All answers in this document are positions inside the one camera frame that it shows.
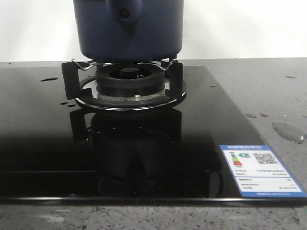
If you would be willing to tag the dark blue cooking pot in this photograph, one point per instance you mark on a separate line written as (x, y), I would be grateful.
(129, 30)

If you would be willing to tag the blue energy efficiency label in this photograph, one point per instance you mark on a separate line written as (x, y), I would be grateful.
(258, 172)

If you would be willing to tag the silver wire pot adapter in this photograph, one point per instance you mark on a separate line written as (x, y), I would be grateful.
(163, 65)

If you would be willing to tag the black gas burner head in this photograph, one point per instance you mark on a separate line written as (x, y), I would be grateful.
(127, 80)

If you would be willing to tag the black glass gas cooktop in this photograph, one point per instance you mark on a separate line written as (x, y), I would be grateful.
(52, 151)

